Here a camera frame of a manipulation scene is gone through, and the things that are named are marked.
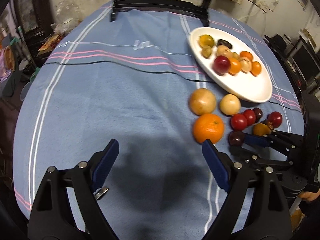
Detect white power cable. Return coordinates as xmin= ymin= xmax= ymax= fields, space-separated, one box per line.
xmin=236 ymin=3 xmax=263 ymax=22

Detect clear plastic bag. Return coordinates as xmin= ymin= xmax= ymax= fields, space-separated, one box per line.
xmin=51 ymin=0 xmax=83 ymax=34

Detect red tomato front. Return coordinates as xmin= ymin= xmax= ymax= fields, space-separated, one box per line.
xmin=230 ymin=114 xmax=247 ymax=131

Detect orange tangerine back left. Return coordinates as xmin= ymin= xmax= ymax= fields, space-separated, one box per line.
xmin=240 ymin=51 xmax=253 ymax=61

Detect pale yellow round pear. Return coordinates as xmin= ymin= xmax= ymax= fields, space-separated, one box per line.
xmin=219 ymin=94 xmax=241 ymax=116

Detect red tomato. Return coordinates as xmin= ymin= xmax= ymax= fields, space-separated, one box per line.
xmin=242 ymin=109 xmax=256 ymax=127
xmin=230 ymin=114 xmax=247 ymax=131

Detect dark purple fruit on plate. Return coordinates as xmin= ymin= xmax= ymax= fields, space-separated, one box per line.
xmin=217 ymin=39 xmax=233 ymax=50

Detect black desk shelf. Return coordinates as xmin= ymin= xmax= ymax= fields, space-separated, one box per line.
xmin=264 ymin=34 xmax=319 ymax=97

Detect yellow green small fruit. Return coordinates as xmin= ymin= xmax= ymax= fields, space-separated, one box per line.
xmin=201 ymin=45 xmax=212 ymax=59

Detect beige brown fruit on plate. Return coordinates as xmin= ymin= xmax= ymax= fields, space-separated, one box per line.
xmin=216 ymin=45 xmax=233 ymax=59

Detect white round plate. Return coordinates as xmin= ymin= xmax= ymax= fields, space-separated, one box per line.
xmin=188 ymin=27 xmax=272 ymax=103

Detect large tan pear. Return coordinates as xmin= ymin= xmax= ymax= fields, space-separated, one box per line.
xmin=188 ymin=88 xmax=216 ymax=116

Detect orange yellow persimmon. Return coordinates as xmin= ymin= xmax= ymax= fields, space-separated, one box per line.
xmin=252 ymin=123 xmax=271 ymax=137

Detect dark brown passion fruit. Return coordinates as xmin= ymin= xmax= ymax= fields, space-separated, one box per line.
xmin=262 ymin=119 xmax=273 ymax=130

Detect orange tangerine front plate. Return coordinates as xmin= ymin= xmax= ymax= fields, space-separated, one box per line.
xmin=229 ymin=58 xmax=242 ymax=75

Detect green yellow fruit on plate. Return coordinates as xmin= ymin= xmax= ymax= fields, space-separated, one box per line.
xmin=199 ymin=34 xmax=215 ymax=48

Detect large dark red apple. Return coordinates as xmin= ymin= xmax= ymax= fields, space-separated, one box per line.
xmin=213 ymin=56 xmax=231 ymax=75

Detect dark purple plum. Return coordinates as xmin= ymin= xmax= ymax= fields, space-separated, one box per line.
xmin=228 ymin=131 xmax=245 ymax=147

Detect black computer monitor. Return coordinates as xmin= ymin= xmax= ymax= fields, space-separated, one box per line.
xmin=292 ymin=45 xmax=319 ymax=81

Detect orange tangerine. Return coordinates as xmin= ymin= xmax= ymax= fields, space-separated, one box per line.
xmin=240 ymin=51 xmax=253 ymax=61
xmin=251 ymin=61 xmax=262 ymax=76

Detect orange tangerine back right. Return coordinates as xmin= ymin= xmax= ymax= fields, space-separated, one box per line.
xmin=251 ymin=61 xmax=262 ymax=76

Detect blue striped tablecloth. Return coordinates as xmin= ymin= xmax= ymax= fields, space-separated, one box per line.
xmin=12 ymin=0 xmax=304 ymax=240

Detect small tan fruit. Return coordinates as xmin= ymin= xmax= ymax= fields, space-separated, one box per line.
xmin=240 ymin=56 xmax=252 ymax=73

